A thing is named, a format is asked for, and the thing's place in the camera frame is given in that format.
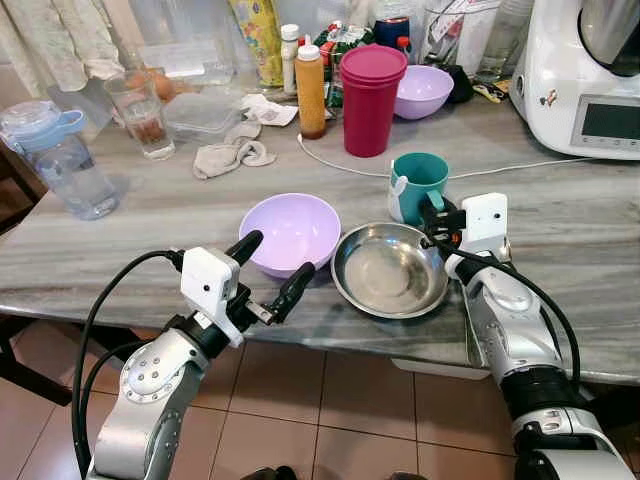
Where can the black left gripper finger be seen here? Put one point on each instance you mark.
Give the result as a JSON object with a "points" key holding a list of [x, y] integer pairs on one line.
{"points": [[294, 290], [246, 246]]}

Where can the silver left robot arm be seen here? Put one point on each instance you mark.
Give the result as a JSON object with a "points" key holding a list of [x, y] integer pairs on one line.
{"points": [[150, 395]]}

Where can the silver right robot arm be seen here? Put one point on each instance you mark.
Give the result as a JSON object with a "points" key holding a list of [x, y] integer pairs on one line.
{"points": [[510, 330]]}

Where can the teal mug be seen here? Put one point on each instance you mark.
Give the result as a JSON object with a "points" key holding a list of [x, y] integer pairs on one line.
{"points": [[412, 172]]}

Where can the large lilac plastic bowl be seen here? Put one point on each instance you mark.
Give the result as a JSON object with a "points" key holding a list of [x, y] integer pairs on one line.
{"points": [[295, 228]]}

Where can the stainless steel bowl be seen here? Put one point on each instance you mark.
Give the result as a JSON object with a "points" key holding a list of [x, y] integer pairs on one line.
{"points": [[388, 275]]}

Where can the grey crumpled cloth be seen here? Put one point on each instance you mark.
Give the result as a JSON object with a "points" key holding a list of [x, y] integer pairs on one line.
{"points": [[225, 155]]}

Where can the small lilac plastic bowl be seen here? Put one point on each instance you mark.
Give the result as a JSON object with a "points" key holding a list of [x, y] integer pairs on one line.
{"points": [[428, 92]]}

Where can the magenta lidded tumbler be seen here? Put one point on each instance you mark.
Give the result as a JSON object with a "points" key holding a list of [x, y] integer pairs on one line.
{"points": [[370, 105]]}

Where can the small black object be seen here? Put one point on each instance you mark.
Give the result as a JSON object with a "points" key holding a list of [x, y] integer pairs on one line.
{"points": [[461, 85]]}

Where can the yellow black small packet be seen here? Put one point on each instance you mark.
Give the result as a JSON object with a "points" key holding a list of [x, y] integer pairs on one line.
{"points": [[492, 92]]}

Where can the clear flat plastic container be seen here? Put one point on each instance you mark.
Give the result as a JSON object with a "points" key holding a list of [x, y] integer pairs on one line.
{"points": [[200, 115]]}

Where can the drinking glass with brown dregs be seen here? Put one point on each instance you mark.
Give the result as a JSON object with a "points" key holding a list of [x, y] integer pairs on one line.
{"points": [[145, 125]]}

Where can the orange sauce bottle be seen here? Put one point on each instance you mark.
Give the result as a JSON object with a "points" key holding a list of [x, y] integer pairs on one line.
{"points": [[311, 95]]}

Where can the black left robot foot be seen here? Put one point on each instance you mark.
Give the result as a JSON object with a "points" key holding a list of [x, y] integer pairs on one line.
{"points": [[268, 474]]}

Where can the clear glass pitcher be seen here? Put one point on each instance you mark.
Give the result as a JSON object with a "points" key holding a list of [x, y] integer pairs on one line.
{"points": [[455, 35]]}

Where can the dark blue jar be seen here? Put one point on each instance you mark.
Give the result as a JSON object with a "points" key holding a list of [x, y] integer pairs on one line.
{"points": [[392, 32]]}

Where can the white kitchen appliance with display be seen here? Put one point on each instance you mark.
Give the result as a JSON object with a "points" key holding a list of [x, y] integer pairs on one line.
{"points": [[560, 80]]}

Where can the clear glass bottle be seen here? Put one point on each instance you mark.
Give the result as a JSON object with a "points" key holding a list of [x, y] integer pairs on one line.
{"points": [[505, 40]]}

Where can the brown egg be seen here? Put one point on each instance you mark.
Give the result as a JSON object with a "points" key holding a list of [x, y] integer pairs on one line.
{"points": [[158, 82]]}

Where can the green snack packet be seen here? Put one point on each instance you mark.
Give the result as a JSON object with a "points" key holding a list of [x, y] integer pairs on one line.
{"points": [[345, 38]]}

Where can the white capped bottle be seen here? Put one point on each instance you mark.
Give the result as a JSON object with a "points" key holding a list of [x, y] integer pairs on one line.
{"points": [[289, 55]]}

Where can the clear jug with blue lid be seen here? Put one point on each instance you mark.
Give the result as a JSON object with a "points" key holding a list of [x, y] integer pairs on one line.
{"points": [[65, 165]]}

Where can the yellow printed packet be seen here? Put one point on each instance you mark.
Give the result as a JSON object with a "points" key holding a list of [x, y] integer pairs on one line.
{"points": [[258, 40]]}

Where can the clear tall plastic box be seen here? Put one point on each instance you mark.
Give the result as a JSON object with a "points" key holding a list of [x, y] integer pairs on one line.
{"points": [[185, 40]]}

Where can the dark wooden chair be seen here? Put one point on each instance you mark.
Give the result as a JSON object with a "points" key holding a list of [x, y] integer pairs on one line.
{"points": [[18, 195]]}

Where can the pale patterned curtain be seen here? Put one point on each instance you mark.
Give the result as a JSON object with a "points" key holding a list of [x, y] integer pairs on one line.
{"points": [[55, 40]]}

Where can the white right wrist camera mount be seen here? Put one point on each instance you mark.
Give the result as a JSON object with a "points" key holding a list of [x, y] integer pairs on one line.
{"points": [[486, 220]]}

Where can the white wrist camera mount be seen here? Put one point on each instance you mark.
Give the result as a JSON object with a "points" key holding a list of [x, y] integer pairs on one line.
{"points": [[486, 220], [208, 280]]}

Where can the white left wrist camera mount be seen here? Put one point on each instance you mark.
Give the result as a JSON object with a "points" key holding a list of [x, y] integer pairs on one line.
{"points": [[208, 280]]}

